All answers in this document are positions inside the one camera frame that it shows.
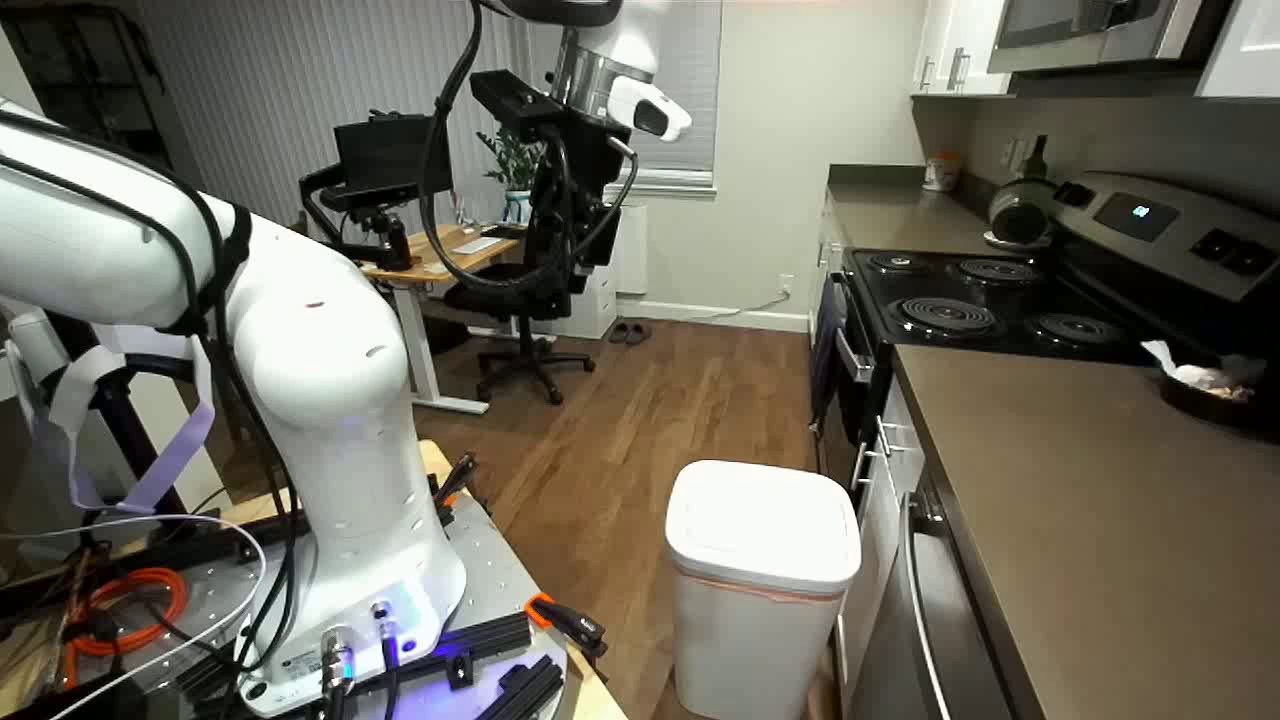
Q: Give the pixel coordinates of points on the stainless steel dishwasher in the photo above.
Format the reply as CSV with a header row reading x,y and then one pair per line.
x,y
920,641

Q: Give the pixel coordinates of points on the black office chair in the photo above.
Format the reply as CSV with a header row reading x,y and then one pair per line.
x,y
535,285

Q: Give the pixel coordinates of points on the dark dish on counter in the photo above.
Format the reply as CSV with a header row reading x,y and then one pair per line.
x,y
1212,385

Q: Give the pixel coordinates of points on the white upper cabinet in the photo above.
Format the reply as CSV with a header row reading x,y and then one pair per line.
x,y
1241,46
960,46

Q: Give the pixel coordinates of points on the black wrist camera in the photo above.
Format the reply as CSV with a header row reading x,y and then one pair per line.
x,y
512,97

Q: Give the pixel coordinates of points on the white bin lid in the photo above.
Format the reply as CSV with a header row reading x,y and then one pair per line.
x,y
762,513

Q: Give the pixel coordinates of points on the black electric stove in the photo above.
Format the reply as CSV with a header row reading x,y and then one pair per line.
x,y
985,305

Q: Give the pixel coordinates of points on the stainless steel microwave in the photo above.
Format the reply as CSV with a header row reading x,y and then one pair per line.
x,y
1084,28

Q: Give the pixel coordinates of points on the metal robot mounting table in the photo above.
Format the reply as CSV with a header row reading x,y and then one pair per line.
x,y
501,573

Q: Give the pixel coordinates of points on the black computer monitor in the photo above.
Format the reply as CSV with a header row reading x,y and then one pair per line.
x,y
391,153

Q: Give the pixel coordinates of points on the window with blinds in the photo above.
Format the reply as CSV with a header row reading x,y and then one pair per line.
x,y
687,82

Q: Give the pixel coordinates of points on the white cabinet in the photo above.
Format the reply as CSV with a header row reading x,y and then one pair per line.
x,y
960,46
897,454
1241,46

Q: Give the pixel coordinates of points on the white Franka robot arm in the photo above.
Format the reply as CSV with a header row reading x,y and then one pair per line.
x,y
323,403

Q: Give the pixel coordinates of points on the dark wall shelf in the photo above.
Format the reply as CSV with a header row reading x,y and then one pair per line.
x,y
80,64

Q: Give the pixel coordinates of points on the white lower cabinet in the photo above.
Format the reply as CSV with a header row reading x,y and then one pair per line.
x,y
897,454

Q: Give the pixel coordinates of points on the wooden desk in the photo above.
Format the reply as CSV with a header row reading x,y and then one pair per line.
x,y
427,266

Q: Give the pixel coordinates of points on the white trash bin body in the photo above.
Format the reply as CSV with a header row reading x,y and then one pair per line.
x,y
755,653

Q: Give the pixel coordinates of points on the green potted plant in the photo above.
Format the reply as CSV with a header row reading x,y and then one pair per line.
x,y
512,167

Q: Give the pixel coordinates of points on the dark kettle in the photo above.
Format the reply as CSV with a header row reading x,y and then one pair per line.
x,y
1020,205

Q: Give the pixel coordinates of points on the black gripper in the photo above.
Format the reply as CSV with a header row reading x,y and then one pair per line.
x,y
583,142

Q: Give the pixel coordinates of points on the orange black clamp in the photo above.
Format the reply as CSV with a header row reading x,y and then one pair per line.
x,y
566,626

